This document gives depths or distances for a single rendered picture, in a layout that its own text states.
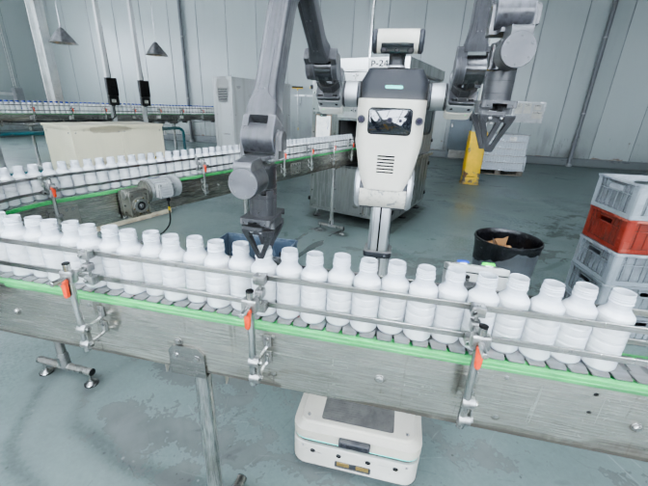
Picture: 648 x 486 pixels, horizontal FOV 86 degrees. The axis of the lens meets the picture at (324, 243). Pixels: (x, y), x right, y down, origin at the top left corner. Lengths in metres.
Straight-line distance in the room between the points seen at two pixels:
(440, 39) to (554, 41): 3.22
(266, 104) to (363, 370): 0.60
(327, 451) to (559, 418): 1.00
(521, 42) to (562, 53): 12.71
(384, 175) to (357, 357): 0.68
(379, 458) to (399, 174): 1.12
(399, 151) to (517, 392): 0.79
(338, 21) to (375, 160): 11.99
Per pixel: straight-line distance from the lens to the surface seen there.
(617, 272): 2.95
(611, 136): 14.11
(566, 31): 13.55
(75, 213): 2.16
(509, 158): 10.22
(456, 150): 12.81
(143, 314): 0.99
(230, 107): 6.69
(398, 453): 1.61
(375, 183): 1.27
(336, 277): 0.75
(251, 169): 0.64
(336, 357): 0.82
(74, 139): 4.64
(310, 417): 1.62
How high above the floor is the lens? 1.46
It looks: 21 degrees down
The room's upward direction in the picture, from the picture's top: 2 degrees clockwise
